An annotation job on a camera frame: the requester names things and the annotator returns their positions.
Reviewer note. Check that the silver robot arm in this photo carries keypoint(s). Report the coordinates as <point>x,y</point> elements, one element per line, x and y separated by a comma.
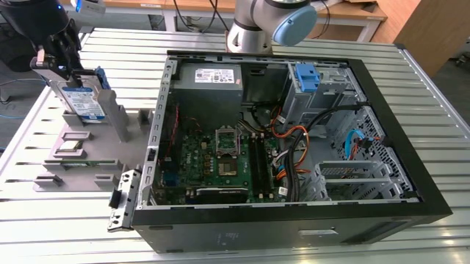
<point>249,33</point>

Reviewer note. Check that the black mesh trash bin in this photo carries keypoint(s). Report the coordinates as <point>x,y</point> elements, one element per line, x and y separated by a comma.
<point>17,61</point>

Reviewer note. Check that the CPU socket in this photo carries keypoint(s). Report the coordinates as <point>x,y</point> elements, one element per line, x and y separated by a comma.
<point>228,168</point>

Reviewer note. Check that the silver drive cage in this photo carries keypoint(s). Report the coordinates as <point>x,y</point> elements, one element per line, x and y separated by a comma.
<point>329,90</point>

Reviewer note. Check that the grey parts rack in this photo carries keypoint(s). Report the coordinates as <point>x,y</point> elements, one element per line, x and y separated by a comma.
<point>105,154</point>

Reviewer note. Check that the silver disk bay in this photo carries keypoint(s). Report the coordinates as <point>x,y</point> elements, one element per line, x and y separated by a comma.
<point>359,180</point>

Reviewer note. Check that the blue plastic drive carrier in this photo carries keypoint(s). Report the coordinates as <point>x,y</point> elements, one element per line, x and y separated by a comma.
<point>305,78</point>

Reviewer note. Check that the wooden cabinet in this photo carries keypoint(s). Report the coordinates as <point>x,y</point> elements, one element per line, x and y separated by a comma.
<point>432,33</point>

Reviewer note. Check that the grey power supply unit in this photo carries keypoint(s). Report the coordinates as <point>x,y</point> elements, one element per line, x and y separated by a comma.
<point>205,101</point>

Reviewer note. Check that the black case fan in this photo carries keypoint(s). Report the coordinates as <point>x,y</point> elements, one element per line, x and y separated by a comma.
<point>169,137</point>

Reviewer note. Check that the black RAM slot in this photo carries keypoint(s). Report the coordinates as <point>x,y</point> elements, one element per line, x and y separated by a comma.
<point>256,165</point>
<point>265,165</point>

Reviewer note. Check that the green motherboard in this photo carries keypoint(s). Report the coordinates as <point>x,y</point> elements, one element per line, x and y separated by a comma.
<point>190,170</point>

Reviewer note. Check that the hard disk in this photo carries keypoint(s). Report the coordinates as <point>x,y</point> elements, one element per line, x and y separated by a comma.
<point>80,103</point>

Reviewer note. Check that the green RAM stick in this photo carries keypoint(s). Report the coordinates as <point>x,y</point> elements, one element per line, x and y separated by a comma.
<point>93,162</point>

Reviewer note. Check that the black PC case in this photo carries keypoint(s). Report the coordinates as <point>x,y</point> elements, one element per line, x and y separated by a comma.
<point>256,233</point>

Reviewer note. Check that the silver slot retainer bracket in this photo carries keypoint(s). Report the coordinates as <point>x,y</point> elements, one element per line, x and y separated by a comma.
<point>125,198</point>

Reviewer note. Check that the silver CPU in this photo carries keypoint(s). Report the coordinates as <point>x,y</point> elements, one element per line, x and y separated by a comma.
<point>69,145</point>

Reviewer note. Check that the wooden top workbench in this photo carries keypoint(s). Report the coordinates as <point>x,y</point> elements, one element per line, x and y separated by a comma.
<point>169,23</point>

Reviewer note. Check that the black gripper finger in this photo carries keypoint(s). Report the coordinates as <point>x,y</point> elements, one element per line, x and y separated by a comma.
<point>37,60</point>
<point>70,55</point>

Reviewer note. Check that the black graphics card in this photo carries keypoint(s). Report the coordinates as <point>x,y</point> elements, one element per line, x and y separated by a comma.
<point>220,192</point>

